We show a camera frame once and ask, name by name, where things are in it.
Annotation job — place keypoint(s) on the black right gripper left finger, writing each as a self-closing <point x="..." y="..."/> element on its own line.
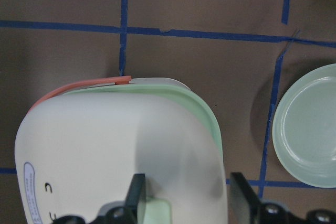
<point x="135" y="201"/>

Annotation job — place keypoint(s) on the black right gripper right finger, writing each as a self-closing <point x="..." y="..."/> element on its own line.
<point x="242" y="198"/>

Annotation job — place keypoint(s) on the near light green plate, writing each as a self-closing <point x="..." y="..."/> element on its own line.
<point x="303" y="129"/>

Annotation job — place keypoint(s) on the white rice cooker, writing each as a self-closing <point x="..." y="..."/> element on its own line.
<point x="78" y="148"/>

